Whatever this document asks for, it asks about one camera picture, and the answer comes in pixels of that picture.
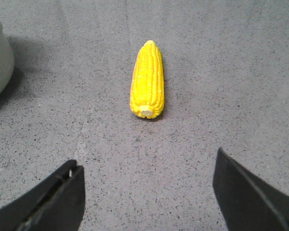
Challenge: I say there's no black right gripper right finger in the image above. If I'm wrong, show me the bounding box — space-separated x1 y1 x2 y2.
212 148 289 231

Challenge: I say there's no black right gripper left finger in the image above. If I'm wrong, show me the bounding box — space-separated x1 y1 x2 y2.
0 160 85 231

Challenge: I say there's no yellow toy corn cob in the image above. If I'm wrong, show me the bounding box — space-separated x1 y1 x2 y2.
130 40 165 119

